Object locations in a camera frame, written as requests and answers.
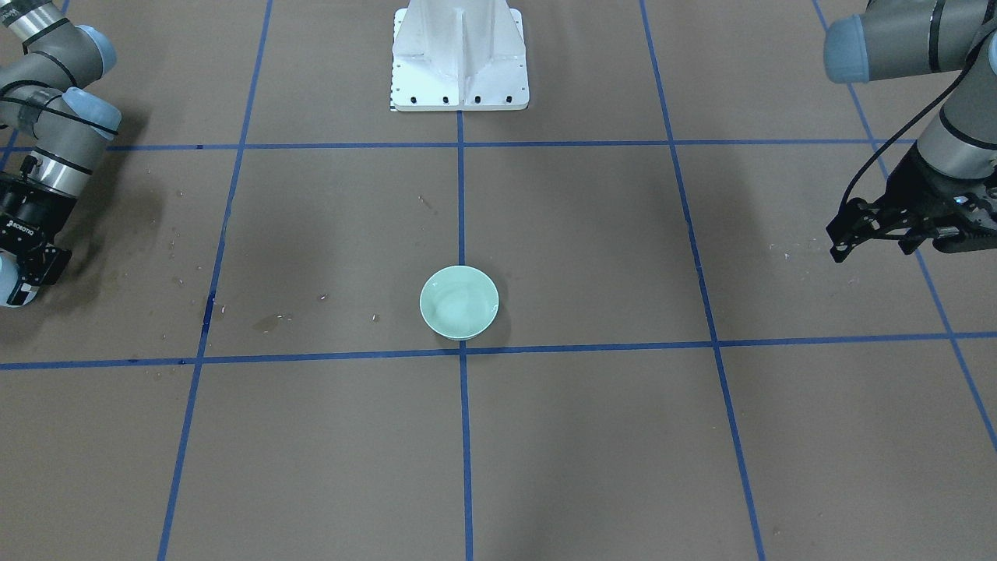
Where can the light blue plastic cup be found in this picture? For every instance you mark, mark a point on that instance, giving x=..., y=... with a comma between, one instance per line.
x=10, y=275

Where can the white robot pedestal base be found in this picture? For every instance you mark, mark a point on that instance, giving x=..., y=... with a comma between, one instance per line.
x=459, y=56

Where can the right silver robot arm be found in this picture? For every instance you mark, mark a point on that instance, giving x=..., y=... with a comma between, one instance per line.
x=45, y=97

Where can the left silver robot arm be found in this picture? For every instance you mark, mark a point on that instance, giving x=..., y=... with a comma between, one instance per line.
x=900, y=39

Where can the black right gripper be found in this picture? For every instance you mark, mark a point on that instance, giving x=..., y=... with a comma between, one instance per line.
x=26, y=220

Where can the light green bowl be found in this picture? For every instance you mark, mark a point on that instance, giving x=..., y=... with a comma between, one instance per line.
x=459, y=302

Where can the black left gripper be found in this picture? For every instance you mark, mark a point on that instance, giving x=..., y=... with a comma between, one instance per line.
x=916, y=192

